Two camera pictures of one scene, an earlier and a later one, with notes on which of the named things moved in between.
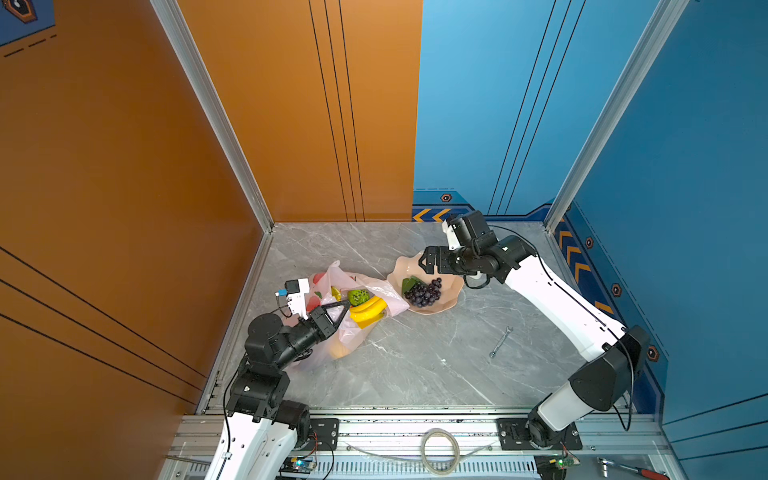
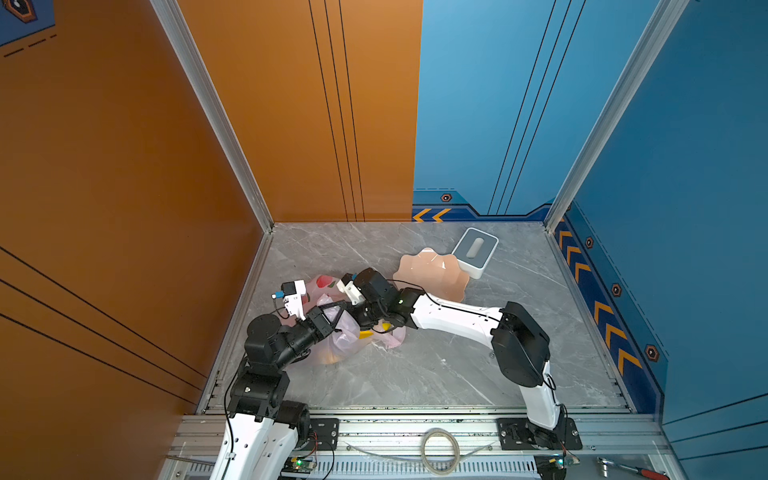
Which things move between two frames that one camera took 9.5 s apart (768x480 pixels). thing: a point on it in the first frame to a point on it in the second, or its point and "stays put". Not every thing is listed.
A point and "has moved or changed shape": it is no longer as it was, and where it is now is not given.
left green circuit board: x=298 y=464 stays put
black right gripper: x=441 y=253 to x=350 y=310
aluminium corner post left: x=184 y=46 stays put
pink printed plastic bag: x=343 y=308 has moved or changed shape
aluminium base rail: x=518 y=445 stays put
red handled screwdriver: x=656 y=475 stays put
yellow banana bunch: x=369 y=312 has moved or changed shape
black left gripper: x=324 y=327 stays put
